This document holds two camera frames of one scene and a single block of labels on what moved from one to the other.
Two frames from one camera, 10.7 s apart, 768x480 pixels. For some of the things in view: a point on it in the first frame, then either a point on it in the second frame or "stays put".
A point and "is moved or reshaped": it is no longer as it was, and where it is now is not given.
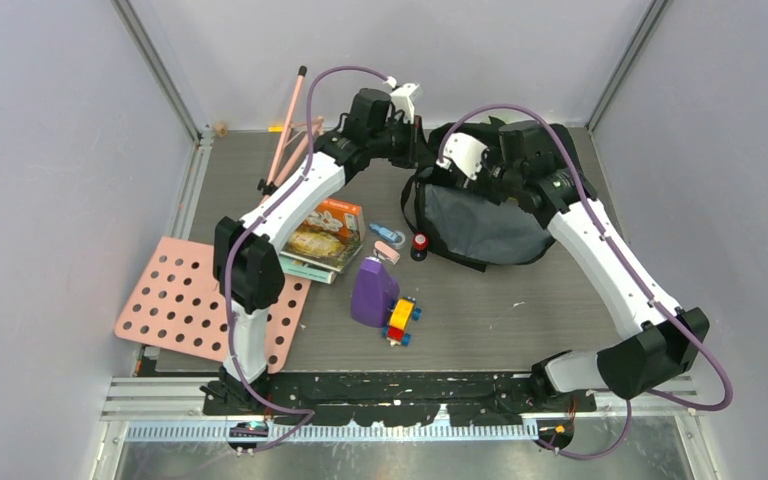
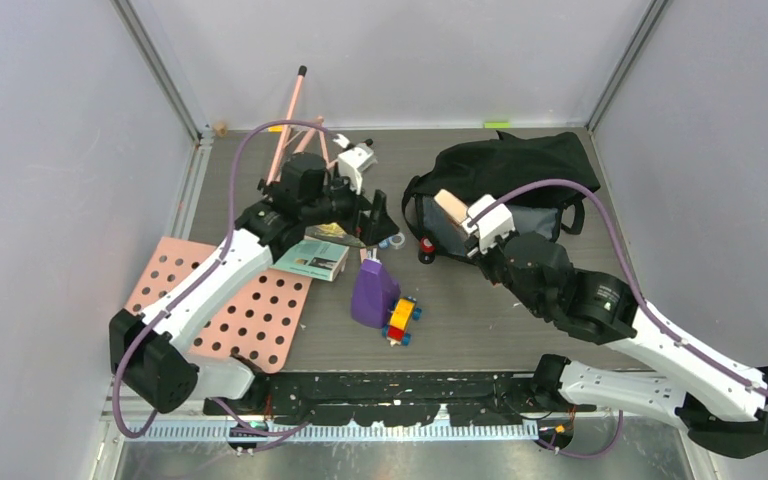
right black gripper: [479, 187] → [485, 259]
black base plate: [394, 399] stays put
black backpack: [491, 193] is moved or reshaped
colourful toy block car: [403, 313] stays put
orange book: [332, 227] → [456, 209]
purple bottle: [373, 293] stays put
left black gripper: [417, 153] → [378, 224]
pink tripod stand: [291, 145] stays put
